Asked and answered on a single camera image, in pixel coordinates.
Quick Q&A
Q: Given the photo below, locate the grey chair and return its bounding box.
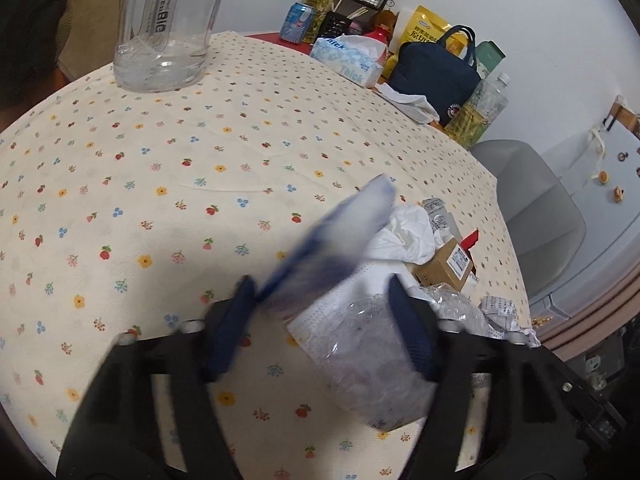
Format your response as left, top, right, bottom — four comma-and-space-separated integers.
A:
470, 140, 588, 302

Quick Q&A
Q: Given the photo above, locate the bottle of pickled vegetables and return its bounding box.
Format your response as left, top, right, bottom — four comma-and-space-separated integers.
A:
304, 0, 337, 31

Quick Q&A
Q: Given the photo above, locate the white refrigerator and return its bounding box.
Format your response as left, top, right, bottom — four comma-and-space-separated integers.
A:
530, 105, 640, 321

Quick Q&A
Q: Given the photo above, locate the floral tablecloth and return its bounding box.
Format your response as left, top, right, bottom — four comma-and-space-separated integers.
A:
0, 30, 533, 480

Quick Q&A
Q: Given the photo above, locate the blue white tissue box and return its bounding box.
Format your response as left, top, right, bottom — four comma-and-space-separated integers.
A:
310, 35, 388, 88

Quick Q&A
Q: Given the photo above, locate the navy lunch bag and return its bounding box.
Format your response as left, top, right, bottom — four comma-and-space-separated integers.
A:
387, 25, 483, 128

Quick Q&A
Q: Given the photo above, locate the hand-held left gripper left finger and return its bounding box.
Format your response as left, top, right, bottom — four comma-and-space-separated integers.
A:
56, 275, 261, 480

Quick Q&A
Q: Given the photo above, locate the crumpled white tissue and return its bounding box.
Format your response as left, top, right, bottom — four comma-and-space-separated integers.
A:
367, 204, 438, 264

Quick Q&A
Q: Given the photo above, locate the white hanging strap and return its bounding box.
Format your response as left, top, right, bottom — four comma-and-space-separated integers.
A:
588, 129, 607, 182

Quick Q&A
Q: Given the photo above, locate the brown corduroy cloth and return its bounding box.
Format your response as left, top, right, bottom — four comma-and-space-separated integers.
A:
56, 0, 126, 81

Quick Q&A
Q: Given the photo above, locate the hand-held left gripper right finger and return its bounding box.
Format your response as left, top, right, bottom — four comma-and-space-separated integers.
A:
387, 275, 588, 480

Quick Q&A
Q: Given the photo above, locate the wooden rack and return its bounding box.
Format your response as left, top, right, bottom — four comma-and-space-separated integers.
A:
601, 95, 640, 136

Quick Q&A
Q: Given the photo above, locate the small cardboard box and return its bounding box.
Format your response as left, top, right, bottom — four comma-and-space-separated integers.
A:
412, 237, 478, 293

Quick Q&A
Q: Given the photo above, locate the clear plastic bag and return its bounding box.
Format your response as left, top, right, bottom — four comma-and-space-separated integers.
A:
320, 294, 441, 431

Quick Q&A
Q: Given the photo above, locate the clear plastic jar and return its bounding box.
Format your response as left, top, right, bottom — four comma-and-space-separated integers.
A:
112, 0, 241, 93

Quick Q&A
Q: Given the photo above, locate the crumpled clear plastic wrap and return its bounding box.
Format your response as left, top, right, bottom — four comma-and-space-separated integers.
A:
410, 282, 488, 336

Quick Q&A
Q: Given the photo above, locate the green carton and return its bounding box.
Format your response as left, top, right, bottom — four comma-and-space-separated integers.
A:
475, 41, 506, 78

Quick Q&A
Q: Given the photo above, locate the crumpled printed paper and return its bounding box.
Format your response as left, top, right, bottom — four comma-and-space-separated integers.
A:
479, 295, 542, 349

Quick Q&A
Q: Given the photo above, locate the white cloth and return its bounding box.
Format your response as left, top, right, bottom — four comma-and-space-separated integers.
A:
375, 82, 441, 124

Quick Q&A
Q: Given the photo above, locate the black slotted holder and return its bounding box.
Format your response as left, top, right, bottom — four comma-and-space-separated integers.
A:
316, 10, 353, 41

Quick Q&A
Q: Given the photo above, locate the yellow snack bag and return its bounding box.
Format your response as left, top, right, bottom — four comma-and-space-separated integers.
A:
400, 6, 453, 52

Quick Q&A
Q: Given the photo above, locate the blue soda can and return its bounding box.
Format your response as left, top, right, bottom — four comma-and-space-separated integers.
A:
279, 2, 316, 43

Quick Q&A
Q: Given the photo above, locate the blue white snack wrapper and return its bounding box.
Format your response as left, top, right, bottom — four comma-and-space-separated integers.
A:
257, 172, 398, 307

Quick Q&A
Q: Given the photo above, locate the plastic oil bottle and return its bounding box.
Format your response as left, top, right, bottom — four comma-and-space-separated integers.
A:
444, 72, 512, 149

